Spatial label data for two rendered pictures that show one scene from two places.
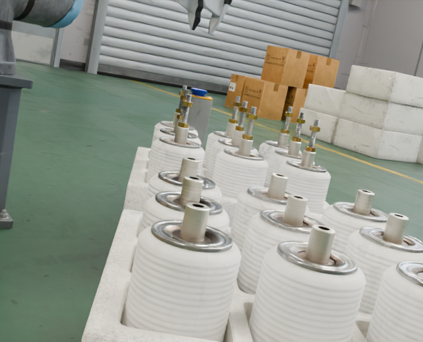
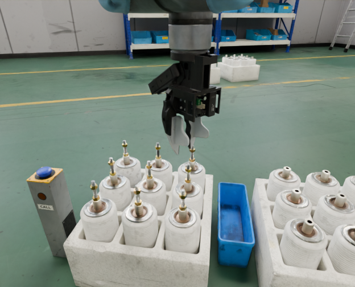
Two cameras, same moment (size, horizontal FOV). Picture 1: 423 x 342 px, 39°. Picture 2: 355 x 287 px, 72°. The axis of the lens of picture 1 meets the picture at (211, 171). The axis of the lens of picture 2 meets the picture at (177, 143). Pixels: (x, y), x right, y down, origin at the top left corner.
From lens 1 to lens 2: 1.13 m
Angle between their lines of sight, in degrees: 72
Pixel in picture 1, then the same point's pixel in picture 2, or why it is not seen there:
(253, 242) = (350, 222)
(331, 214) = (292, 185)
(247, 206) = (307, 212)
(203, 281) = not seen: outside the picture
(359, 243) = (334, 189)
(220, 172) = (195, 207)
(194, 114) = (59, 187)
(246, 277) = not seen: hidden behind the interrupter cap
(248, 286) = not seen: hidden behind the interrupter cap
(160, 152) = (195, 232)
